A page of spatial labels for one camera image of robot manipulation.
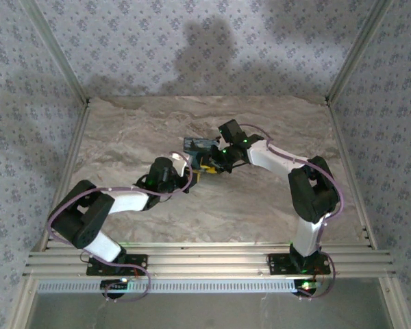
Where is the starry night print tin box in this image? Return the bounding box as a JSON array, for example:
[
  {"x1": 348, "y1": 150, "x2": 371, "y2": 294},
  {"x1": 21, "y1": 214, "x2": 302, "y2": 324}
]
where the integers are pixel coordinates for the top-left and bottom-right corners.
[{"x1": 183, "y1": 136, "x2": 221, "y2": 162}]

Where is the left controller board with LED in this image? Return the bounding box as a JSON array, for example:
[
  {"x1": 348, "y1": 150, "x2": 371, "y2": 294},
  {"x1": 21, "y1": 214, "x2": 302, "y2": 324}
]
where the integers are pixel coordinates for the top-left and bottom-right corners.
[{"x1": 101, "y1": 278, "x2": 130, "y2": 291}]

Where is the controller board with led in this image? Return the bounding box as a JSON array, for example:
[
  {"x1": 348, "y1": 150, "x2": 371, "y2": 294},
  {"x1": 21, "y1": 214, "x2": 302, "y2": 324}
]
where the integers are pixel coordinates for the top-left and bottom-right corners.
[
  {"x1": 293, "y1": 278, "x2": 322, "y2": 293},
  {"x1": 101, "y1": 278, "x2": 130, "y2": 291}
]

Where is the right controller board with LED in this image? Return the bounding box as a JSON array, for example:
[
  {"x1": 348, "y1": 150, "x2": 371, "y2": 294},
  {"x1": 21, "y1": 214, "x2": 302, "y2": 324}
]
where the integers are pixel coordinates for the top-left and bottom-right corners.
[{"x1": 293, "y1": 278, "x2": 322, "y2": 293}]

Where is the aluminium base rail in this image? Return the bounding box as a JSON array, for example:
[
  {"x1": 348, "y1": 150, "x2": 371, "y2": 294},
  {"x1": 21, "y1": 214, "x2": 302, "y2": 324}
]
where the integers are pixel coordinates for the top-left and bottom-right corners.
[{"x1": 23, "y1": 242, "x2": 397, "y2": 278}]

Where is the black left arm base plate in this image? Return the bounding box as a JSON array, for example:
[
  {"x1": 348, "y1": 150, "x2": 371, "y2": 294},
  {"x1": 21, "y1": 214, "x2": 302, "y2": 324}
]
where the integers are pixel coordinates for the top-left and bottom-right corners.
[{"x1": 86, "y1": 254, "x2": 149, "y2": 276}]

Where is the aluminium table side rail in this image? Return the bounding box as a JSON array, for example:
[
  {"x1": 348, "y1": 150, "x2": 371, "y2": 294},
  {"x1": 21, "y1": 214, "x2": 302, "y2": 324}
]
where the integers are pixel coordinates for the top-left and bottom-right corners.
[
  {"x1": 36, "y1": 102, "x2": 92, "y2": 253},
  {"x1": 327, "y1": 102, "x2": 377, "y2": 249}
]

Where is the perforated grey cable duct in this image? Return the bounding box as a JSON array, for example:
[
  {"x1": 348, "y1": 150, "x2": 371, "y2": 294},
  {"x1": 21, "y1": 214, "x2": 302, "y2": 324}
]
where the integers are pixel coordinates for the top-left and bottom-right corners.
[{"x1": 37, "y1": 278, "x2": 316, "y2": 294}]

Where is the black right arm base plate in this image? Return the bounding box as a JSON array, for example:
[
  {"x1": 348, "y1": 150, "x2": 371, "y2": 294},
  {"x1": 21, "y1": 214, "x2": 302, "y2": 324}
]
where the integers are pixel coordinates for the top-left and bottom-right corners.
[{"x1": 266, "y1": 252, "x2": 332, "y2": 275}]

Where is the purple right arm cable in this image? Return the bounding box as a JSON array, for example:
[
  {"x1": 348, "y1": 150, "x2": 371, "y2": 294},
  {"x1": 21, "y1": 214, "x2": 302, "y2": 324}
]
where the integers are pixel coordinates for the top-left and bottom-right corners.
[{"x1": 238, "y1": 123, "x2": 345, "y2": 302}]

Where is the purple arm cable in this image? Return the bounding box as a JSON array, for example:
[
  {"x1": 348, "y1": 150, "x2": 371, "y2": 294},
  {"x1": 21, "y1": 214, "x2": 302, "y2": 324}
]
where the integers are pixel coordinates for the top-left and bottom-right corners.
[
  {"x1": 238, "y1": 123, "x2": 345, "y2": 302},
  {"x1": 47, "y1": 150, "x2": 195, "y2": 304}
]

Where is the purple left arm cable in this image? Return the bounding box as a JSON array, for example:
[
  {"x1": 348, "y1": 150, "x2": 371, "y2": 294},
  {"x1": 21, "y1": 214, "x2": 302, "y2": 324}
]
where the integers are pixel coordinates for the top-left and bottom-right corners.
[{"x1": 47, "y1": 150, "x2": 195, "y2": 304}]

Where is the aluminium frame post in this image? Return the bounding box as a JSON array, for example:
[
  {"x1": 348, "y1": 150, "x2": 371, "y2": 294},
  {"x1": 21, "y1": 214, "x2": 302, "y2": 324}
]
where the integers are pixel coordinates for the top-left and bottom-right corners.
[
  {"x1": 22, "y1": 0, "x2": 90, "y2": 106},
  {"x1": 325, "y1": 0, "x2": 393, "y2": 103}
]

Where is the aluminium frame leg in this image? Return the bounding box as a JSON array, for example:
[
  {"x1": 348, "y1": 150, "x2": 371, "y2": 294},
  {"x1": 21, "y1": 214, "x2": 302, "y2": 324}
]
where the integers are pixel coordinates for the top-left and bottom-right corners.
[
  {"x1": 379, "y1": 276, "x2": 411, "y2": 329},
  {"x1": 5, "y1": 276, "x2": 38, "y2": 329}
]

